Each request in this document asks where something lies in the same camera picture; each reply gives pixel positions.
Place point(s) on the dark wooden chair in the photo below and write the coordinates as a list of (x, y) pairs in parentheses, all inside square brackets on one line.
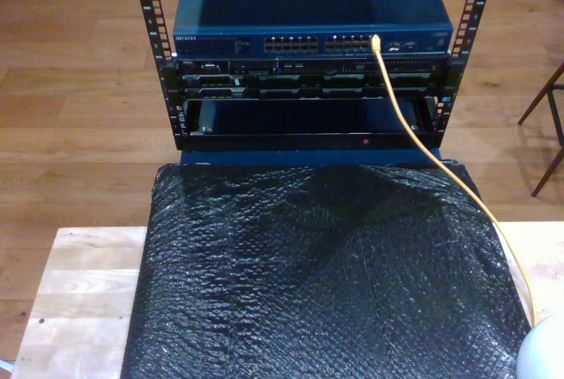
[(539, 92)]

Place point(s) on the black rack server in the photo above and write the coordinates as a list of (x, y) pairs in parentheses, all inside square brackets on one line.
[(308, 81)]

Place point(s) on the black bubble wrap mat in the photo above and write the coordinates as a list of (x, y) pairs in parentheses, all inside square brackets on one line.
[(308, 308)]

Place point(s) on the blue rack base board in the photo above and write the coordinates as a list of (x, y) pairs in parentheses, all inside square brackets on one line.
[(264, 158)]

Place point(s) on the blue network switch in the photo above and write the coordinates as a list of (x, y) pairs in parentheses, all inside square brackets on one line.
[(308, 0)]

